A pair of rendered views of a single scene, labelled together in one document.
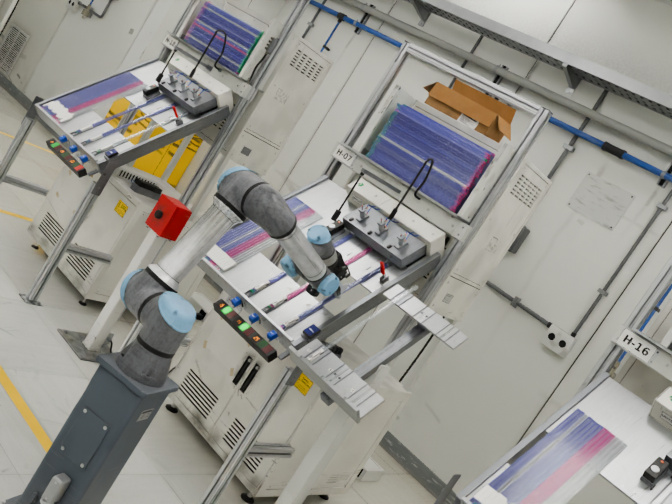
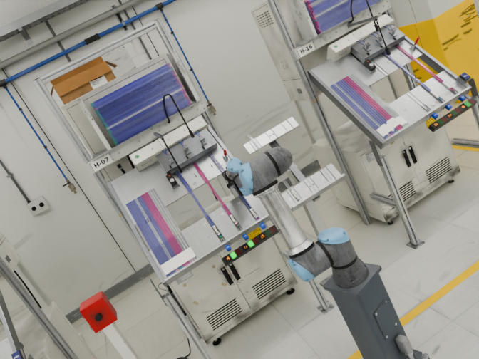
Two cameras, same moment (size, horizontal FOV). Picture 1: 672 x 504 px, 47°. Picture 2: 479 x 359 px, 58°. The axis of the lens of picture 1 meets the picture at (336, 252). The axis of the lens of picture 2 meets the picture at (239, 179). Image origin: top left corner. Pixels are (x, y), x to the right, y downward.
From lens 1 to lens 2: 2.02 m
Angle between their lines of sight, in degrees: 48
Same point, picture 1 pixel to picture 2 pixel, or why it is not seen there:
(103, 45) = not seen: outside the picture
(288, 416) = (268, 248)
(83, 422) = (380, 317)
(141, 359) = (360, 266)
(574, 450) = (356, 92)
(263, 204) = (286, 157)
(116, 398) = (375, 288)
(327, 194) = (127, 184)
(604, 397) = (322, 75)
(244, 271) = (198, 242)
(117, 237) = not seen: outside the picture
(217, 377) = (222, 296)
